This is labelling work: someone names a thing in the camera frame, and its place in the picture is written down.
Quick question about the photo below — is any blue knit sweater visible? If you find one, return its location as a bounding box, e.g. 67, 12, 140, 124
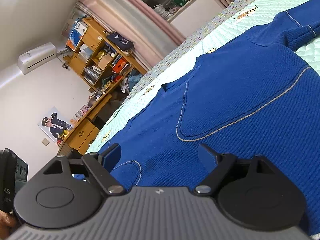
72, 0, 320, 237

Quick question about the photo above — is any person left hand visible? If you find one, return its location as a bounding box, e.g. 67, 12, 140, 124
0, 211, 17, 239

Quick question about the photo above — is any pilot boy poster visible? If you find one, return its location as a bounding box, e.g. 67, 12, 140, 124
38, 107, 73, 146

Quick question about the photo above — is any wooden bookshelf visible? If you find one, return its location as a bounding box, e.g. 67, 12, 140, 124
63, 17, 146, 91

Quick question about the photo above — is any bee pattern quilted bedspread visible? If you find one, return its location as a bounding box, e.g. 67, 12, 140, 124
85, 0, 320, 240

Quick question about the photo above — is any pink curtain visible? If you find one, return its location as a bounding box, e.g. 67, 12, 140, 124
76, 0, 185, 70

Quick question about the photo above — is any white wall air conditioner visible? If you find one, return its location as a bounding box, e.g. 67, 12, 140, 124
17, 42, 57, 75

